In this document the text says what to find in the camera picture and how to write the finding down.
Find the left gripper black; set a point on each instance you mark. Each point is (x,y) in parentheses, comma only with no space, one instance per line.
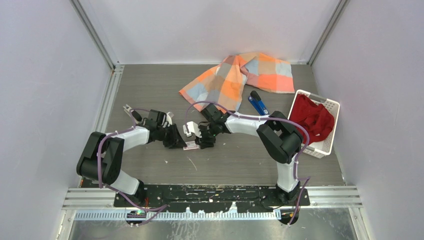
(176,141)

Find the red white staple box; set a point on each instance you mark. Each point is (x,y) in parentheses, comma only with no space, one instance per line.
(191,145)

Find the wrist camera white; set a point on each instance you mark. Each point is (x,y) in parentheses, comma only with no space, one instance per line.
(191,129)
(169,118)

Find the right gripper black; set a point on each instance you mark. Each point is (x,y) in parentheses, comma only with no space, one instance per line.
(204,143)

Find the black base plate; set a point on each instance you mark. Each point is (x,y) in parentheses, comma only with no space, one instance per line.
(219,198)

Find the red cloth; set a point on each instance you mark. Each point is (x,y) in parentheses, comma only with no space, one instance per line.
(315,119)

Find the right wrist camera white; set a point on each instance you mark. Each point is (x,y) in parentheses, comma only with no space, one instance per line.
(191,129)

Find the aluminium slotted rail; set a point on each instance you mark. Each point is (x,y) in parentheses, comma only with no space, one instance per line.
(127,215)

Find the orange checkered cloth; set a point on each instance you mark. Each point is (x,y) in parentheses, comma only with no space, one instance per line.
(225,82)

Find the black beige stapler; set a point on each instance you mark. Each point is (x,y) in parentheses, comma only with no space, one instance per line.
(134,114)

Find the blue stapler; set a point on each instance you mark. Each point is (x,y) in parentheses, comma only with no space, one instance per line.
(256,101)

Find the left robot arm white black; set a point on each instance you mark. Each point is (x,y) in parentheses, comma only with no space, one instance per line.
(102,156)

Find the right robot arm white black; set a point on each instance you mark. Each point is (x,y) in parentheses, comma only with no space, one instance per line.
(281,138)

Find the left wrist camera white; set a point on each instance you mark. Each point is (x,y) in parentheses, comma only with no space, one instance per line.
(169,118)

